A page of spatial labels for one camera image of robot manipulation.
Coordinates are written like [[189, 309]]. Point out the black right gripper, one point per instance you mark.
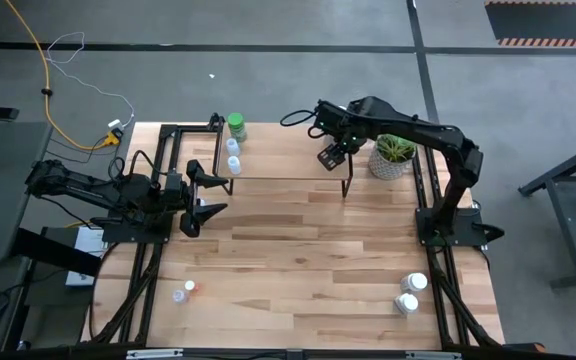
[[352, 136]]

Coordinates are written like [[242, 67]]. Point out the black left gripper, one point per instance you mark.
[[180, 197]]

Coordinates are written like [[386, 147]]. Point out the translucent white bottle yellow label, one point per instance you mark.
[[234, 164]]

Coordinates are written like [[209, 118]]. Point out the translucent white bottle blue label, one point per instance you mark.
[[232, 146]]

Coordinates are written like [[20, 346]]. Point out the green caffeine medicine bottle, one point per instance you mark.
[[236, 121]]

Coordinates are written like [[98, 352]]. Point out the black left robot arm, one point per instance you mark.
[[83, 187]]

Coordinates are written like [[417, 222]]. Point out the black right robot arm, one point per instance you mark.
[[433, 132]]

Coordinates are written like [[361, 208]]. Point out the potted plant in triangle-patterned pot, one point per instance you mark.
[[390, 150]]

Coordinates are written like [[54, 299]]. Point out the small bottle with orange label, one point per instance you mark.
[[189, 285]]

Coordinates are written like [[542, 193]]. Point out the small clear bottle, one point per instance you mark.
[[180, 296]]

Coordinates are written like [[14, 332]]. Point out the yellow power plug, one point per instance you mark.
[[113, 137]]

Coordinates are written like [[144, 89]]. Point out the white power adapter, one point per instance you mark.
[[115, 123]]

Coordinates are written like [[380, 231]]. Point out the white box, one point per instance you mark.
[[88, 242]]

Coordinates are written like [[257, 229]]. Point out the grey desk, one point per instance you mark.
[[3, 190]]

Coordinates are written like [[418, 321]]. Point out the grey metal table stand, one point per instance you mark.
[[566, 225]]

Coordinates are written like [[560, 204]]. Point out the black mat with hazard stripes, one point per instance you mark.
[[548, 20]]

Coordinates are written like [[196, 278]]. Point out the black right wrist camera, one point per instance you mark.
[[329, 116]]

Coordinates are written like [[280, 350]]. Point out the wooden shelf with black frame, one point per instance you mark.
[[283, 155]]

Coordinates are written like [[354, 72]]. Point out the black aluminium table frame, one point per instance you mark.
[[418, 180], [188, 128]]

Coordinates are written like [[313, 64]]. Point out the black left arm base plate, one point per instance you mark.
[[138, 232]]

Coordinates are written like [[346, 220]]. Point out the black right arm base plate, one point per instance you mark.
[[468, 232]]

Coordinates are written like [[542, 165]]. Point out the silver metal bracket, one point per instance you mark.
[[433, 355], [154, 354]]

